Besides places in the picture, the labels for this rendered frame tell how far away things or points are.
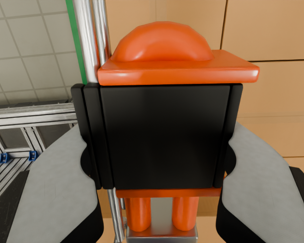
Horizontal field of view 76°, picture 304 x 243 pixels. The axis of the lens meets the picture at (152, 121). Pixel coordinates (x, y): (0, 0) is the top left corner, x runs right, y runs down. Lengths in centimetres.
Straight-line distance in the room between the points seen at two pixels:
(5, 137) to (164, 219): 132
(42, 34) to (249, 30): 105
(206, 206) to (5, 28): 132
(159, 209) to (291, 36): 67
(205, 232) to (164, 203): 27
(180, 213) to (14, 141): 133
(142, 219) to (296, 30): 70
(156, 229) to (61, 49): 120
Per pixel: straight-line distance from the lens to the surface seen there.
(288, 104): 86
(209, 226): 46
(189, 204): 17
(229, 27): 68
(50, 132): 129
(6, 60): 148
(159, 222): 20
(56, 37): 130
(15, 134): 141
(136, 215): 17
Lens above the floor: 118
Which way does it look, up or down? 61 degrees down
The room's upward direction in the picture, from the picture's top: 179 degrees clockwise
